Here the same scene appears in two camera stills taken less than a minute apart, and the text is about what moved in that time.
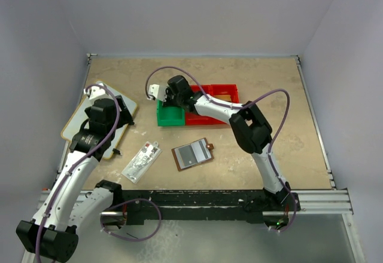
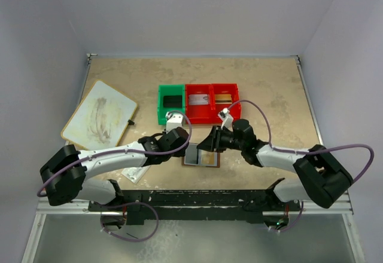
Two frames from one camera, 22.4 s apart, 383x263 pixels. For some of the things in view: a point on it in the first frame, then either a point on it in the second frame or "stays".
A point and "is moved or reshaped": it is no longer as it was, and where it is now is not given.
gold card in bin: (227, 97) stays
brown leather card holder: (192, 153) is moved or reshaped
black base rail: (169, 204) stays
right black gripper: (167, 96) -> (216, 138)
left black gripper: (125, 113) -> (182, 134)
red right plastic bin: (225, 89) stays
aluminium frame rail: (310, 203) stays
